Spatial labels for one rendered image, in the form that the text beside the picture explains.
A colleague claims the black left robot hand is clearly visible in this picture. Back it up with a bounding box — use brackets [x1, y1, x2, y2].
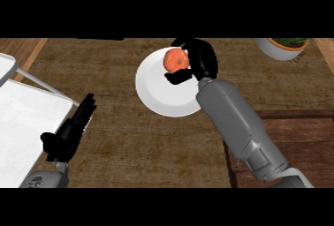
[39, 93, 98, 164]

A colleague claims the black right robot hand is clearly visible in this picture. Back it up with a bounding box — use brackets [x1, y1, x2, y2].
[163, 37, 219, 86]

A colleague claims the orange squash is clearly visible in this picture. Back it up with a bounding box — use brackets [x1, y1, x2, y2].
[162, 48, 191, 75]

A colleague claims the white tray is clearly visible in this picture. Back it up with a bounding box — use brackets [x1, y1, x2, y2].
[0, 52, 83, 189]

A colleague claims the white round plate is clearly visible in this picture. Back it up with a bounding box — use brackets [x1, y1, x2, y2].
[135, 46, 205, 118]

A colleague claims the brown woven placemat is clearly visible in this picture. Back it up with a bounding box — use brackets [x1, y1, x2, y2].
[20, 37, 334, 189]

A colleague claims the white potted plant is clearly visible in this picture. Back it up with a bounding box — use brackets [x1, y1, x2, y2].
[255, 37, 312, 62]

